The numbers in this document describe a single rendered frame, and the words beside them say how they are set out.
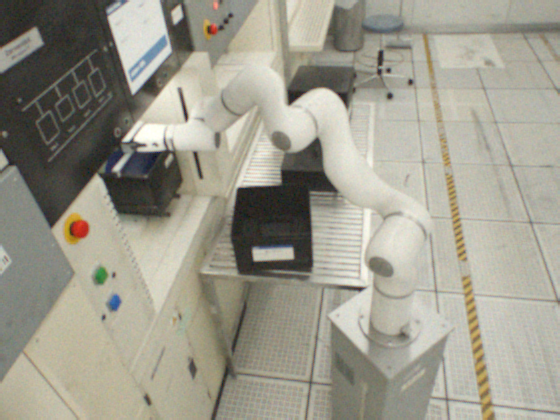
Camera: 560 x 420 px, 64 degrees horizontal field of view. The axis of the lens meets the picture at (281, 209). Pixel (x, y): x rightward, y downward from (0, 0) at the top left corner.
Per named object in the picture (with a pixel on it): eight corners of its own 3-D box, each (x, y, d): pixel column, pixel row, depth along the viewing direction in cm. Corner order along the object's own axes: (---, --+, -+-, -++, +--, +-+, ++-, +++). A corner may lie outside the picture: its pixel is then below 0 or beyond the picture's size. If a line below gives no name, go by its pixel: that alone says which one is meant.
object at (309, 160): (348, 192, 190) (349, 166, 182) (280, 189, 195) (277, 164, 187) (352, 153, 212) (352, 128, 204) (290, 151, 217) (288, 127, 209)
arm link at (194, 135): (177, 116, 142) (170, 141, 138) (217, 117, 139) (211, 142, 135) (186, 132, 149) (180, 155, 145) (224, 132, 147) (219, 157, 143)
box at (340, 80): (346, 140, 221) (347, 92, 205) (289, 136, 228) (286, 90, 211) (353, 111, 242) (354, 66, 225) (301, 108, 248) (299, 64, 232)
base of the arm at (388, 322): (434, 325, 138) (443, 286, 126) (389, 359, 131) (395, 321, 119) (389, 287, 151) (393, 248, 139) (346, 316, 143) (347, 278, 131)
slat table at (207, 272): (360, 396, 201) (367, 286, 152) (230, 379, 212) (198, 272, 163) (368, 207, 297) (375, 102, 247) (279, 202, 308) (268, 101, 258)
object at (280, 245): (236, 272, 161) (229, 238, 150) (242, 220, 182) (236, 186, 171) (314, 268, 160) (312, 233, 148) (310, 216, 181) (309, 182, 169)
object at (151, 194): (163, 229, 155) (136, 152, 134) (109, 226, 159) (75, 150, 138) (187, 186, 173) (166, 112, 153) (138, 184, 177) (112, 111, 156)
